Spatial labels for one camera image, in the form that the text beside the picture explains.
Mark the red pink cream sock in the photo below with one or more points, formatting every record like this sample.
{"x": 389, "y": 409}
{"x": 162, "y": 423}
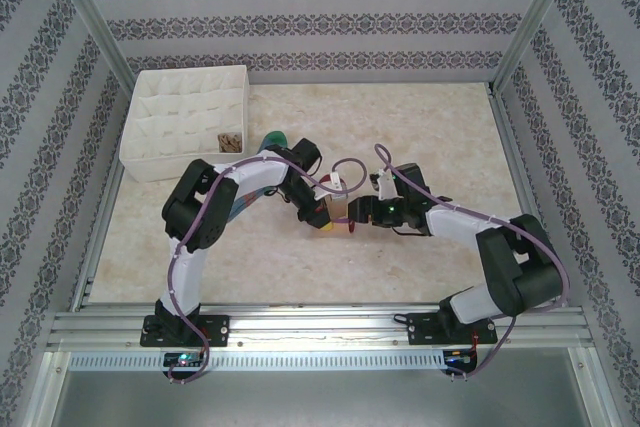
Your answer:
{"x": 337, "y": 209}

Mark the grey-blue sock orange cuff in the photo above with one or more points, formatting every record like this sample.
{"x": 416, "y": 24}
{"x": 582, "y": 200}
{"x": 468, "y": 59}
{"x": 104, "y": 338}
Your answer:
{"x": 274, "y": 139}

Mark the brown beige argyle sock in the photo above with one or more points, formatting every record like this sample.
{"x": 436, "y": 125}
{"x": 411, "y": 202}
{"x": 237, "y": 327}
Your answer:
{"x": 230, "y": 143}

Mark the white divided organizer box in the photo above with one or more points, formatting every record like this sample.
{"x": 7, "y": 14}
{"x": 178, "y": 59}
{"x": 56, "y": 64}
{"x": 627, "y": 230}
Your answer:
{"x": 165, "y": 112}

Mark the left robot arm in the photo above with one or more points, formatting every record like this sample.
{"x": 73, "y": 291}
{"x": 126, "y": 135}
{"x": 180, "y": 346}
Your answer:
{"x": 185, "y": 272}

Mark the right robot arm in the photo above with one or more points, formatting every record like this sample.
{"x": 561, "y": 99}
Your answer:
{"x": 465, "y": 227}

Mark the small controller board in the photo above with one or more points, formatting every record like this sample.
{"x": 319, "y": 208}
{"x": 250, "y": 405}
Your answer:
{"x": 460, "y": 358}
{"x": 182, "y": 359}

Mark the grey metal shelf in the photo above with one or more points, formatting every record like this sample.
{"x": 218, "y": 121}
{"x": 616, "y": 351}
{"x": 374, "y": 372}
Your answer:
{"x": 320, "y": 397}

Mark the aluminium mounting rail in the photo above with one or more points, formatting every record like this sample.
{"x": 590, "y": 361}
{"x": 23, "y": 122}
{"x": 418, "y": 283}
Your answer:
{"x": 325, "y": 322}

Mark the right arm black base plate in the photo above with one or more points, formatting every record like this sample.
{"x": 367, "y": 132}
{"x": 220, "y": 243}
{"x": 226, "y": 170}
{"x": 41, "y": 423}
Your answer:
{"x": 422, "y": 329}

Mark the aluminium side rail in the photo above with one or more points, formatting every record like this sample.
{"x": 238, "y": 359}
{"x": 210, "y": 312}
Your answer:
{"x": 97, "y": 247}
{"x": 519, "y": 172}

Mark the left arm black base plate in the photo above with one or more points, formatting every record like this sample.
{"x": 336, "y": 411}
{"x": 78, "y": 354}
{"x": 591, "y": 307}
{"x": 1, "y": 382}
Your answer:
{"x": 215, "y": 329}

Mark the aluminium frame post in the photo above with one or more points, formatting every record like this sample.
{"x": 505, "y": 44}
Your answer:
{"x": 535, "y": 22}
{"x": 102, "y": 22}

